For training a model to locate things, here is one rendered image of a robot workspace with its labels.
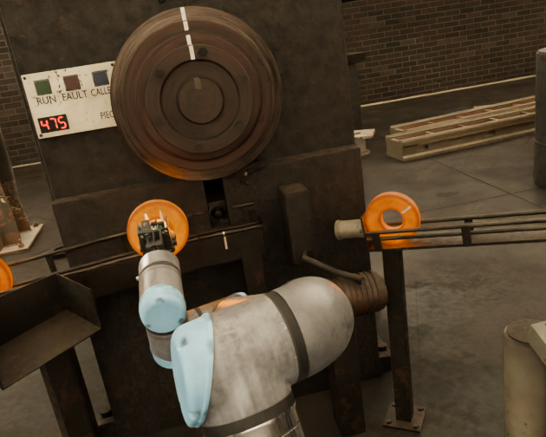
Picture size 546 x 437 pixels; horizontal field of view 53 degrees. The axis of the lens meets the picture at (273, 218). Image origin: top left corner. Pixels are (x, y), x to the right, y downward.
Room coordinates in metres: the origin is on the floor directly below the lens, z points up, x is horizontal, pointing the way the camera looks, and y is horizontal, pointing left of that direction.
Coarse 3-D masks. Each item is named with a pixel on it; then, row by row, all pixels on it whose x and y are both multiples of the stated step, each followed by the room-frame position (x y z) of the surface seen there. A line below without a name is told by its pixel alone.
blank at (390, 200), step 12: (384, 192) 1.49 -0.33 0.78; (396, 192) 1.47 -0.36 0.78; (372, 204) 1.48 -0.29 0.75; (384, 204) 1.46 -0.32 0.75; (396, 204) 1.45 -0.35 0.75; (408, 204) 1.43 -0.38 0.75; (372, 216) 1.48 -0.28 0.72; (408, 216) 1.43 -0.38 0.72; (372, 228) 1.48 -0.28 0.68; (384, 228) 1.47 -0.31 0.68; (396, 228) 1.47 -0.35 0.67; (396, 240) 1.45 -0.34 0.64; (408, 240) 1.44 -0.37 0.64
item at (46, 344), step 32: (32, 288) 1.36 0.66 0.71; (64, 288) 1.38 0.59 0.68; (0, 320) 1.29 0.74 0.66; (32, 320) 1.34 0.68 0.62; (64, 320) 1.34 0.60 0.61; (96, 320) 1.27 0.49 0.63; (0, 352) 1.24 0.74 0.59; (32, 352) 1.21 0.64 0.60; (64, 352) 1.25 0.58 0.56; (0, 384) 1.08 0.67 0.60; (64, 384) 1.24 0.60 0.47; (64, 416) 1.22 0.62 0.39
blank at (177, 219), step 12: (144, 204) 1.33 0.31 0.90; (156, 204) 1.32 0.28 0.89; (168, 204) 1.33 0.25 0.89; (132, 216) 1.31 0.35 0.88; (144, 216) 1.32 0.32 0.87; (156, 216) 1.32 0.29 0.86; (168, 216) 1.32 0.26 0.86; (180, 216) 1.33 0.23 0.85; (132, 228) 1.31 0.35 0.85; (180, 228) 1.33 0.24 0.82; (132, 240) 1.31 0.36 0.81; (180, 240) 1.32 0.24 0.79
